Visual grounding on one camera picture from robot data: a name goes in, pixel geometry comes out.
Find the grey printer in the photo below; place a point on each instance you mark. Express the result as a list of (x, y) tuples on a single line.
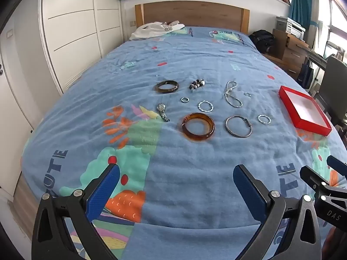
[(290, 27)]

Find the dark brown bangle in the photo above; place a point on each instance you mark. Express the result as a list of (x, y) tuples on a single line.
[(166, 91)]

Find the twisted silver hoop earring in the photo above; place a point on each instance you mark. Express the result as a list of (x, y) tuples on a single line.
[(259, 119), (199, 105)]

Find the silver wristwatch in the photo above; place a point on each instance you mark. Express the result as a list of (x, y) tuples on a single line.
[(161, 107)]

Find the dark office chair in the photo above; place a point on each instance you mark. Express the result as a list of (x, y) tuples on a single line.
[(334, 81)]

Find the white cloth bag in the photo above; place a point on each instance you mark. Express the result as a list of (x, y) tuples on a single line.
[(151, 31)]

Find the wooden drawer cabinet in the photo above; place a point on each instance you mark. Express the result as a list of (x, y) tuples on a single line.
[(292, 51)]

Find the large plain silver hoop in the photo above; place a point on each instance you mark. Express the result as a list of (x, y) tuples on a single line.
[(226, 126)]

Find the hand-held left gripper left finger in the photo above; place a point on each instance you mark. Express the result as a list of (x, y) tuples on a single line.
[(104, 187)]

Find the amber translucent bangle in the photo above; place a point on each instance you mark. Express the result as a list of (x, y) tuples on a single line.
[(198, 138)]

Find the dark blue bag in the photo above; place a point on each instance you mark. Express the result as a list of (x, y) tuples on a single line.
[(306, 73)]

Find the red shallow box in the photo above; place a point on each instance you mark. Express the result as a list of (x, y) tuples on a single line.
[(301, 108)]

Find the wooden bed headboard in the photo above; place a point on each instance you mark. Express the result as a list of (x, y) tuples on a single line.
[(195, 13)]

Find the teal curtain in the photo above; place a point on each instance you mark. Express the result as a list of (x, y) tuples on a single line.
[(301, 2)]

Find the dark desk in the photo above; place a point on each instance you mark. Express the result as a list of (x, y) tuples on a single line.
[(317, 57)]

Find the wall socket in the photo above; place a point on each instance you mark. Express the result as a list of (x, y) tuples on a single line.
[(132, 23)]

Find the white wardrobe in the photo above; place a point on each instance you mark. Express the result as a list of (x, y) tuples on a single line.
[(76, 32)]

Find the black backpack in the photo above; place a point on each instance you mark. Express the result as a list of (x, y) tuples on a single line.
[(261, 42)]

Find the blue printed blanket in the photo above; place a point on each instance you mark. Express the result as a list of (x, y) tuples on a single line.
[(176, 168)]

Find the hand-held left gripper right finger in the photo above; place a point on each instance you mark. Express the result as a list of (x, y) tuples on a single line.
[(248, 187)]

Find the window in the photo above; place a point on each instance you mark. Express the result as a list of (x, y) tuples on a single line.
[(336, 19)]

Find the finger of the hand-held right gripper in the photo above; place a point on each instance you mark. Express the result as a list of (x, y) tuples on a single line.
[(337, 165), (311, 177)]

